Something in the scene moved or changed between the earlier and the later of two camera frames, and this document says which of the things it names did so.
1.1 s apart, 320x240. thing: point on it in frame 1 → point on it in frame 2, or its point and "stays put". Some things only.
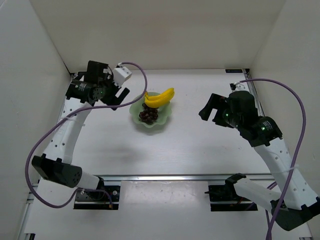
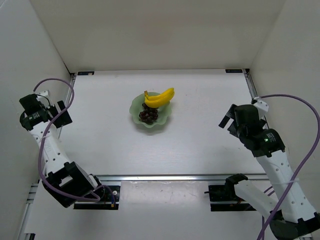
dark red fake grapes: x=148 y=115 stays put
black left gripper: x=111 y=95 → x=61 y=115
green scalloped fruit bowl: x=164 y=111 stays put
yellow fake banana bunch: x=158 y=100 stays put
